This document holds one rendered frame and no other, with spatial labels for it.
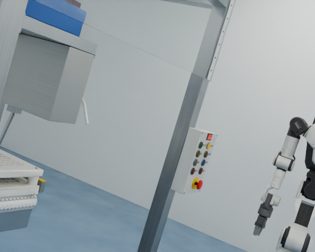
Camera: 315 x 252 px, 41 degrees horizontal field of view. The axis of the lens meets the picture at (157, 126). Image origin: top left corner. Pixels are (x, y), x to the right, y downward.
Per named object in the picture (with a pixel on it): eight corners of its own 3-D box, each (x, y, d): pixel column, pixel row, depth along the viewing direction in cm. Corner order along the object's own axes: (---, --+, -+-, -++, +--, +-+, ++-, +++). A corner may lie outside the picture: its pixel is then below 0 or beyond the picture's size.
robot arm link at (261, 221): (254, 224, 291) (261, 207, 292) (268, 229, 286) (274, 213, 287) (251, 223, 280) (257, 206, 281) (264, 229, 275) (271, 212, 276)
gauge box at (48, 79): (75, 124, 118) (95, 55, 117) (48, 121, 109) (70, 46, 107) (22, 104, 129) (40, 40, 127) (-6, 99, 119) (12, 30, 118)
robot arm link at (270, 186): (260, 200, 290) (267, 182, 291) (273, 205, 286) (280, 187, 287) (259, 199, 284) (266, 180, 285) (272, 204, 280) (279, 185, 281)
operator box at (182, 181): (200, 192, 180) (218, 134, 178) (182, 194, 165) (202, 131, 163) (187, 187, 183) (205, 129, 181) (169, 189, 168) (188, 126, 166)
